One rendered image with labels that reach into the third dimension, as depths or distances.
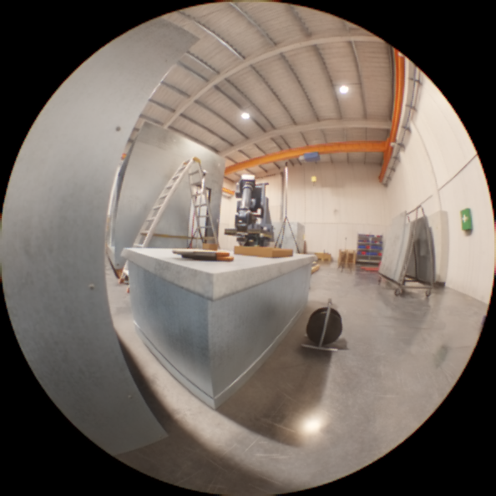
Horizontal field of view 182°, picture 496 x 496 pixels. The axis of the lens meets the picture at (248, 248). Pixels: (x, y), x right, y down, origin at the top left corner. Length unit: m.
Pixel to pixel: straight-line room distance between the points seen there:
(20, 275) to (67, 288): 0.11
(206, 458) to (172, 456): 0.12
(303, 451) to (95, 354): 0.72
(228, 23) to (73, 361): 7.75
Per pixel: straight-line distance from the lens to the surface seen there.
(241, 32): 7.61
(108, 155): 0.35
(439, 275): 5.48
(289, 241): 8.36
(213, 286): 0.36
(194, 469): 0.73
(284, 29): 7.48
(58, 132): 0.39
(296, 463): 0.76
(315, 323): 1.18
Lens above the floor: 0.72
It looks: 1 degrees down
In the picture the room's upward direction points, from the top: 4 degrees clockwise
